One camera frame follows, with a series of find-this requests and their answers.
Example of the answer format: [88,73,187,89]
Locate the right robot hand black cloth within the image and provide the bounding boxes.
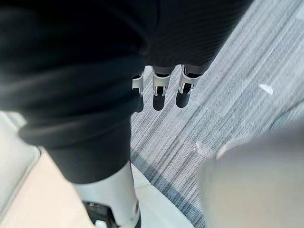
[0,0,248,228]

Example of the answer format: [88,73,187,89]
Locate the silver robot leg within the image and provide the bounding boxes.
[196,122,304,228]

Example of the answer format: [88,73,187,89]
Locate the white leather sofa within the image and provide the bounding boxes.
[0,111,201,228]

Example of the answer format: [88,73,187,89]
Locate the beige seat cushion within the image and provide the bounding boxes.
[0,150,95,228]

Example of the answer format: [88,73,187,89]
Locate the small white scrap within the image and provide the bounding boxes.
[258,83,274,95]

